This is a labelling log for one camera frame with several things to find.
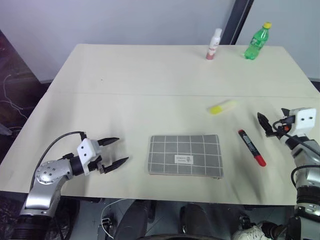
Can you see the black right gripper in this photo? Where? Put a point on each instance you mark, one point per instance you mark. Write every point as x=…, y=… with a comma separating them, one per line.
x=280, y=128

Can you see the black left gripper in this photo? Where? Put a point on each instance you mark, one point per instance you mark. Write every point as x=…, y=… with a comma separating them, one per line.
x=96, y=165

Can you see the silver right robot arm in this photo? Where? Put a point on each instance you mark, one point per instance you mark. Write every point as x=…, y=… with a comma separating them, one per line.
x=306, y=160

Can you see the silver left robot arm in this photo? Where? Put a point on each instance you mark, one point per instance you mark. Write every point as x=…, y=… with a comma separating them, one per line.
x=47, y=175

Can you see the grey checked fabric pencil case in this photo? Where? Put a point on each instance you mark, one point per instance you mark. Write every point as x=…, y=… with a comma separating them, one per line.
x=183, y=155

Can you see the red and black marker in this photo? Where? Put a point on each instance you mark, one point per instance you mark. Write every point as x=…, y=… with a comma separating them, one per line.
x=251, y=147

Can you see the yellow highlighter pen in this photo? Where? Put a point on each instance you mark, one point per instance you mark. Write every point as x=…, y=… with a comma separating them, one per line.
x=221, y=107

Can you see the dark rounded shape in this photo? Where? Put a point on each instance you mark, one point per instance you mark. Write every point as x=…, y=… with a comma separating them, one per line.
x=196, y=220
x=132, y=220

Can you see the green plastic soda bottle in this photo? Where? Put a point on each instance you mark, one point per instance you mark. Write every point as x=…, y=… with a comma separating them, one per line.
x=256, y=41

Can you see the white and pink bottle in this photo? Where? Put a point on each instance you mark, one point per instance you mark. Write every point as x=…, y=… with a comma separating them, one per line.
x=213, y=45

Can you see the dark cabinet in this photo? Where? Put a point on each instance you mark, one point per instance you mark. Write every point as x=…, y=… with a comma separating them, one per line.
x=17, y=70

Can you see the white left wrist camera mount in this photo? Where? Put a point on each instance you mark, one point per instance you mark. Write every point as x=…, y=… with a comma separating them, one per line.
x=86, y=150

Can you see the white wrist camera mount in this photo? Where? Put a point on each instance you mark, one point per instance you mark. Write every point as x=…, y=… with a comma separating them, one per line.
x=86, y=150
x=303, y=117

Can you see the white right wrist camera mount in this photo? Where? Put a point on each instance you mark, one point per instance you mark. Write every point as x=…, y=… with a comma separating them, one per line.
x=303, y=117

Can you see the dark vertical post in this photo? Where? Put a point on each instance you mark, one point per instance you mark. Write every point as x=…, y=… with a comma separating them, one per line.
x=237, y=22

